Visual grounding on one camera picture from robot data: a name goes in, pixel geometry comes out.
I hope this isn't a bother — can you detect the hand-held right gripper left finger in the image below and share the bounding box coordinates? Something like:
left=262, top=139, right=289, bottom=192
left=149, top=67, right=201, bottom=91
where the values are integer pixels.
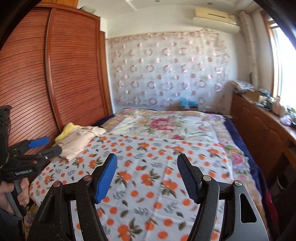
left=26, top=153, right=118, bottom=241

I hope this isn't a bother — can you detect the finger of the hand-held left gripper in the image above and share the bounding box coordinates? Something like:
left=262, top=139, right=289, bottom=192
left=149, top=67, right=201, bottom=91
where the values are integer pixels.
left=9, top=137, right=50, bottom=156
left=35, top=146, right=63, bottom=163

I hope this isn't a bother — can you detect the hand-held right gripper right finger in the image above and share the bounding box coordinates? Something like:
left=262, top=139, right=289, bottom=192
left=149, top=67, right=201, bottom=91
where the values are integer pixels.
left=177, top=153, right=270, bottom=241

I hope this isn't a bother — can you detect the beige printed t-shirt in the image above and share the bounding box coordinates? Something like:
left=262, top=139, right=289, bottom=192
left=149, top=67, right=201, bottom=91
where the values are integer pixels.
left=61, top=126, right=107, bottom=160

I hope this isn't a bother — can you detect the person's left forearm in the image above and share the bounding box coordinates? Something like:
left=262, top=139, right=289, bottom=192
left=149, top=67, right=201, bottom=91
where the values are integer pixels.
left=0, top=209, right=26, bottom=241

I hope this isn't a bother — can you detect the person's left hand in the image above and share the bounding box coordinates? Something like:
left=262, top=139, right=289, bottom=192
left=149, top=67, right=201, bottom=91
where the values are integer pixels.
left=0, top=178, right=31, bottom=217

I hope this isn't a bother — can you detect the yellow cloth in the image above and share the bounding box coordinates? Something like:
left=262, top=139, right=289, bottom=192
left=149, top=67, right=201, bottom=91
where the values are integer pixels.
left=54, top=123, right=81, bottom=142

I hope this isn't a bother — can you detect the orange fruit print bedsheet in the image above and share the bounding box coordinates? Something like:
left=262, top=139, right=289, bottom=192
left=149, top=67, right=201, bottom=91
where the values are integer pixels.
left=29, top=133, right=234, bottom=241

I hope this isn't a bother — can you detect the wooden slatted wardrobe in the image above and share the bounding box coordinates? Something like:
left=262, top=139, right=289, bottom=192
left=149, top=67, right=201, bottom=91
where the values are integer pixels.
left=0, top=0, right=114, bottom=163

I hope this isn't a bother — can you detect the floral blanket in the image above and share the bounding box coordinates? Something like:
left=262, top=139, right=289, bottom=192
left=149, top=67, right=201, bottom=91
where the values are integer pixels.
left=102, top=109, right=264, bottom=209

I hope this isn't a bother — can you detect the navy blue bedsheet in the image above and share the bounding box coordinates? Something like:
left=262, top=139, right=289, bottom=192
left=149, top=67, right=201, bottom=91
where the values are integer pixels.
left=222, top=113, right=269, bottom=193

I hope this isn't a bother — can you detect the blue box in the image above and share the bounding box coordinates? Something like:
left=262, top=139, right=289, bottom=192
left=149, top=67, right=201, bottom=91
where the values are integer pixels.
left=179, top=97, right=198, bottom=110

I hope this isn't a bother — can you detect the red cloth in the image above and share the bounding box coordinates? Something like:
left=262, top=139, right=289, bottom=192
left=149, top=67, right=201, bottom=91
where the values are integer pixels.
left=266, top=190, right=280, bottom=209

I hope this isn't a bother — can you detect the wooden cabinet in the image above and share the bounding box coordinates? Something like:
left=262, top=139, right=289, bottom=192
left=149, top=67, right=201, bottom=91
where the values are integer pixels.
left=230, top=93, right=296, bottom=186

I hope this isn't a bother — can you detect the white bucket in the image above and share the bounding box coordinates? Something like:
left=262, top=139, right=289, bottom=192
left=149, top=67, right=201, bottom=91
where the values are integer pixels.
left=277, top=174, right=290, bottom=189

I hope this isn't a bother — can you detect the cardboard box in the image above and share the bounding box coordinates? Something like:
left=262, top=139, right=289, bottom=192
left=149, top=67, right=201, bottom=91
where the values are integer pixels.
left=245, top=89, right=264, bottom=102

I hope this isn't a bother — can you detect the circle pattern sheer curtain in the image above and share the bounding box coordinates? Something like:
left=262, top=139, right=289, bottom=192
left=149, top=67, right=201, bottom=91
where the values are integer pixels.
left=105, top=30, right=232, bottom=112

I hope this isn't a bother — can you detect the patterned wrapped pipe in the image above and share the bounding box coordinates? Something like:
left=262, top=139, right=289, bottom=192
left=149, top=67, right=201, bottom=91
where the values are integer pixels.
left=238, top=10, right=259, bottom=86

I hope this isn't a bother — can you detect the window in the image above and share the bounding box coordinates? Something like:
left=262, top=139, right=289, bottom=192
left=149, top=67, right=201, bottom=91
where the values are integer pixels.
left=261, top=11, right=296, bottom=105

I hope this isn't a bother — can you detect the wall air conditioner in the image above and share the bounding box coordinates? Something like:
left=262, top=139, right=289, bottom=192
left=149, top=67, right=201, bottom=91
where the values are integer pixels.
left=193, top=7, right=241, bottom=34

